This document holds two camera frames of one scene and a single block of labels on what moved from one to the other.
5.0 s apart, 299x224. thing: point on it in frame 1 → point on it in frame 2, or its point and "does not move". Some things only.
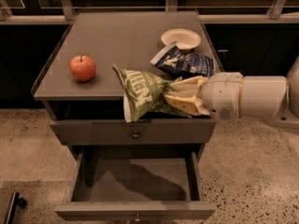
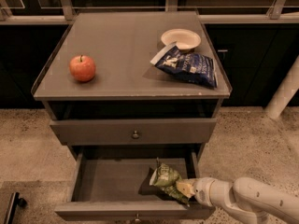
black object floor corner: (14, 203) does not move
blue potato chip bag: (179, 63) does not move
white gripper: (220, 94) → (202, 189)
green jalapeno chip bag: (143, 94) → (164, 177)
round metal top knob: (135, 134) does not move
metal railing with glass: (54, 4) does not move
